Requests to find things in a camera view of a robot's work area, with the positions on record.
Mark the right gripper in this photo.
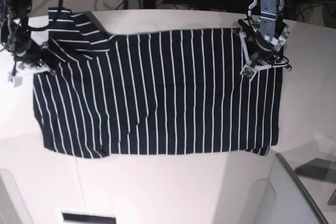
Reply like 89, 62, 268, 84
12, 41, 56, 74

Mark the navy white striped t-shirt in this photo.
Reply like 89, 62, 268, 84
33, 9, 283, 158

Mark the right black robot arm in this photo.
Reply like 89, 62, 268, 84
1, 0, 64, 80

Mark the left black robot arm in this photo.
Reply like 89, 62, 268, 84
238, 0, 292, 80

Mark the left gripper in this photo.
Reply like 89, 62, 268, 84
250, 47, 292, 71

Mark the white slotted panel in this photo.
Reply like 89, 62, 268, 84
55, 208, 118, 224

